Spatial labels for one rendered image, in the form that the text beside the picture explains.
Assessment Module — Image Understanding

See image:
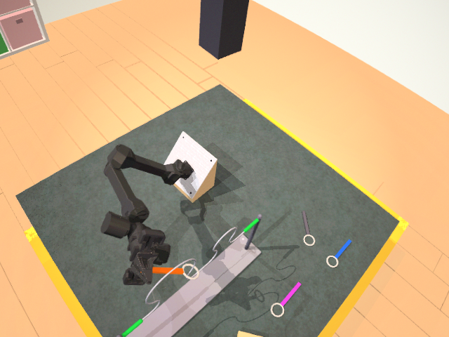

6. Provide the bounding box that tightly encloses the white loop with blue handle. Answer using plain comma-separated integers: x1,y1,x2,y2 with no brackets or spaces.
327,240,351,267

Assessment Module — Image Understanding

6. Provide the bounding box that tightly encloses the orange handle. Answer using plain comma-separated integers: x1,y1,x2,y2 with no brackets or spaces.
153,264,199,280

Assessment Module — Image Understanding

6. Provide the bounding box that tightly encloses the white ring with pink handle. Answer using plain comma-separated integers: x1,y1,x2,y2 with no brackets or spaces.
271,282,301,317

